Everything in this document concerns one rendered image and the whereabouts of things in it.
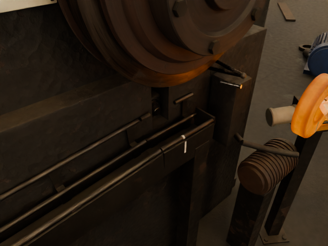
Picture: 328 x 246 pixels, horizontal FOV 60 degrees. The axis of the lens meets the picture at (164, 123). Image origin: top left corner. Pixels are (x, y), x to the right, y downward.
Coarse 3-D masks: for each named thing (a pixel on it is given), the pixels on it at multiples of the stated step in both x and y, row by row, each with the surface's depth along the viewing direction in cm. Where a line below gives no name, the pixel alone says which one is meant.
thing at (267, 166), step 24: (264, 144) 104; (288, 144) 100; (240, 168) 96; (264, 168) 92; (288, 168) 97; (240, 192) 106; (264, 192) 94; (240, 216) 112; (264, 216) 111; (240, 240) 119
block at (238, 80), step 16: (224, 80) 83; (240, 80) 82; (224, 96) 85; (240, 96) 84; (208, 112) 94; (224, 112) 88; (240, 112) 88; (224, 128) 91; (240, 128) 94; (224, 144) 94
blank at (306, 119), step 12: (312, 84) 61; (324, 84) 60; (312, 96) 60; (324, 96) 62; (300, 108) 62; (312, 108) 60; (300, 120) 63; (312, 120) 64; (324, 120) 71; (300, 132) 65; (312, 132) 69
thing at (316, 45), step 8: (320, 40) 240; (312, 48) 245; (320, 48) 229; (312, 56) 234; (320, 56) 231; (312, 64) 237; (320, 64) 234; (304, 72) 257; (312, 72) 242; (320, 72) 237
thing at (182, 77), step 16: (80, 0) 40; (96, 0) 42; (80, 16) 42; (96, 16) 43; (96, 32) 44; (96, 48) 46; (112, 48) 48; (112, 64) 49; (128, 64) 51; (208, 64) 67; (144, 80) 56; (160, 80) 59; (176, 80) 62
